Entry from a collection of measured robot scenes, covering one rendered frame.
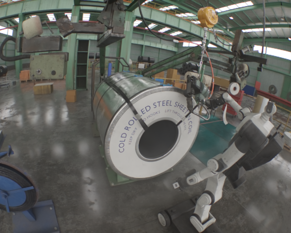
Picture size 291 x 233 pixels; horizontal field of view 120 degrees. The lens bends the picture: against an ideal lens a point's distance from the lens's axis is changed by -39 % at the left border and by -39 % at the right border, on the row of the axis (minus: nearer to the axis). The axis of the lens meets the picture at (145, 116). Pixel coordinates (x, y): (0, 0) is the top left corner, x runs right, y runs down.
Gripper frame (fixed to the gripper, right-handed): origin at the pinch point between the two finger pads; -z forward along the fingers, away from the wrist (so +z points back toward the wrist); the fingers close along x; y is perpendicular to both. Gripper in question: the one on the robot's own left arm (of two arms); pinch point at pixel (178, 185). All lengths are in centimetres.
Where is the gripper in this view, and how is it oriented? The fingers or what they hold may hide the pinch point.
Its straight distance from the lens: 124.8
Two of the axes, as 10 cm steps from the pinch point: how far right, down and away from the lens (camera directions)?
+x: -3.7, -8.0, 4.8
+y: -8.7, 1.1, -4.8
